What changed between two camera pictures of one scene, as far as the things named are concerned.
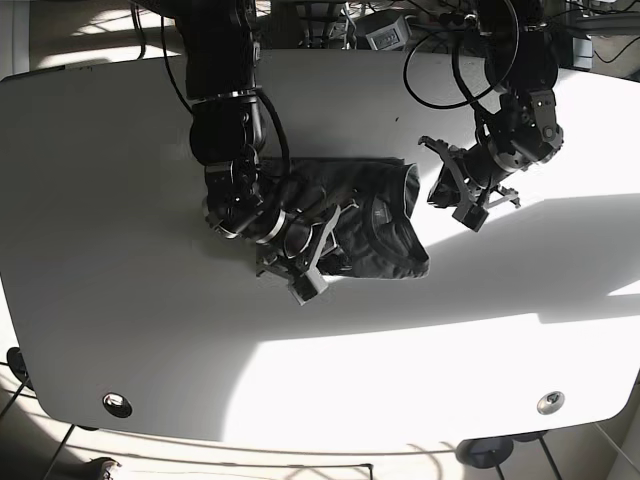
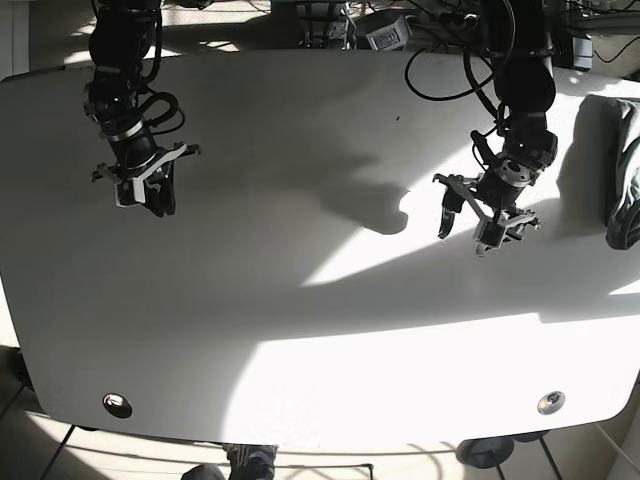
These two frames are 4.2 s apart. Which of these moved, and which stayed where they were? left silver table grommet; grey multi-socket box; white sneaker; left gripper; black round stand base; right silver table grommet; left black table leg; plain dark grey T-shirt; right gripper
Moved: left gripper; white sneaker; right gripper; plain dark grey T-shirt
Stayed: grey multi-socket box; left silver table grommet; black round stand base; left black table leg; right silver table grommet
